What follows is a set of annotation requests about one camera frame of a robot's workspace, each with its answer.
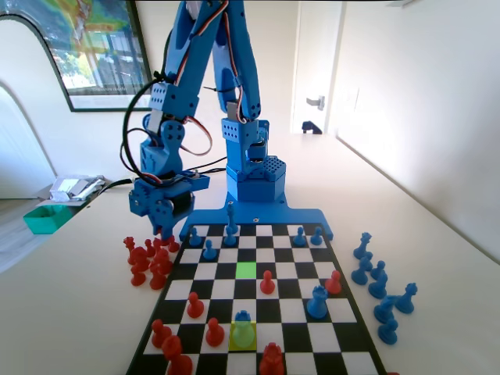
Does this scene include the red knight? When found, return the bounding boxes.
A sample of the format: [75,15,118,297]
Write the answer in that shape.
[154,248,175,274]

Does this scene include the black framed map poster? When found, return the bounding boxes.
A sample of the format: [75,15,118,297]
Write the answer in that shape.
[38,0,160,113]

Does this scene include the white light switch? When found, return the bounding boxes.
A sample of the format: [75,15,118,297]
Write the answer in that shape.
[345,86,360,113]

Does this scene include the red king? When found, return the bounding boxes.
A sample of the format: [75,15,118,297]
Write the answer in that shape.
[258,341,285,375]

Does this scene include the black white chessboard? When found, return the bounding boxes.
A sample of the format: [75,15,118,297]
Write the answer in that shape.
[125,222,388,375]

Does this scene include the red white servo wires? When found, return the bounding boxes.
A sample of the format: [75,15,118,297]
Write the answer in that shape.
[173,0,251,157]

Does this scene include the black cable bundle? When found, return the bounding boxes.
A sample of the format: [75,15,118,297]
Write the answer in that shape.
[86,155,230,198]

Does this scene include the blue bishop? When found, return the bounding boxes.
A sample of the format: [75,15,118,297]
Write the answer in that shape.
[350,252,374,285]
[367,269,388,300]

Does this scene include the green plastic bin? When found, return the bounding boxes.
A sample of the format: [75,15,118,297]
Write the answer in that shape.
[23,205,72,235]

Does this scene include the blue arm base plate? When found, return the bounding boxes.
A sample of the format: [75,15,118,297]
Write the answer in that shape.
[178,199,336,241]

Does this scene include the blue queen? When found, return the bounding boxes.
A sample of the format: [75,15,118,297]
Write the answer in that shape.
[394,281,418,314]

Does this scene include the white arched panel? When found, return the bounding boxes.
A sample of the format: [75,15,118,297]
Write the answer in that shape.
[0,13,75,200]
[0,80,59,201]

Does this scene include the pile of papers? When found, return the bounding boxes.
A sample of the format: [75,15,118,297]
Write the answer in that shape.
[48,174,107,202]

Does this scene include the silver door handle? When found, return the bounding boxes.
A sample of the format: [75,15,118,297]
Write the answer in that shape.
[305,95,326,113]

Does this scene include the white door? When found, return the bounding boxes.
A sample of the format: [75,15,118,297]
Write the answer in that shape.
[289,0,347,136]

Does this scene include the blue king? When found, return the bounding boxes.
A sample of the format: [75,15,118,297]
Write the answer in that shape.
[226,203,240,235]

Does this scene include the blue rook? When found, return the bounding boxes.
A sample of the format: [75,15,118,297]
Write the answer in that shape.
[305,284,329,320]
[230,309,257,350]

